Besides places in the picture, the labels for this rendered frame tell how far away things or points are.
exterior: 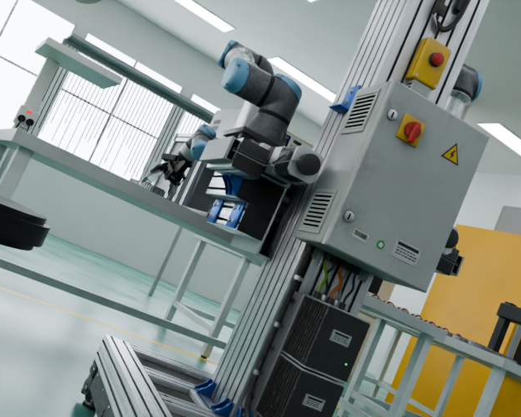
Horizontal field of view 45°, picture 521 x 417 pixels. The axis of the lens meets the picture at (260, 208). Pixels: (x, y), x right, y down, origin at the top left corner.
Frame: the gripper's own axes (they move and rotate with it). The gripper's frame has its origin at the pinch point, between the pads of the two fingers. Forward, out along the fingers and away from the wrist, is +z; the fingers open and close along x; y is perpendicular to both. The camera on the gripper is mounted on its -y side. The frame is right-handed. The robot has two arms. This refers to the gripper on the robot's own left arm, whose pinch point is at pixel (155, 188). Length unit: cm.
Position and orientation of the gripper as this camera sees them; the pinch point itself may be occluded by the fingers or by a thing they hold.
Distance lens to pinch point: 265.9
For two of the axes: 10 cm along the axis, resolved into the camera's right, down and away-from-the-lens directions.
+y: 3.4, 6.2, -7.1
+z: -6.6, 6.9, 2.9
